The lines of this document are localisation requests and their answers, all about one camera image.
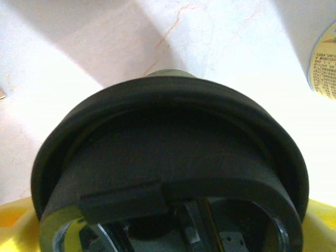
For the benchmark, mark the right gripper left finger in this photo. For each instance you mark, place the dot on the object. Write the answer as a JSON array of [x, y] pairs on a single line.
[[18, 228]]

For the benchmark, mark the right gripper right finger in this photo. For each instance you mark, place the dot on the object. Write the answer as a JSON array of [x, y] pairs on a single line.
[[321, 228]]

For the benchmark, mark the black plastic cup lid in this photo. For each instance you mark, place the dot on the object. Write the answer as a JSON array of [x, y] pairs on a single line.
[[170, 144]]

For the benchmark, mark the green paper cup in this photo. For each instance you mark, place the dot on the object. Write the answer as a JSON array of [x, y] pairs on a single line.
[[170, 73]]

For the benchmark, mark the round printed can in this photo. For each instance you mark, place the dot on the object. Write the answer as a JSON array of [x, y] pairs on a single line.
[[325, 68]]

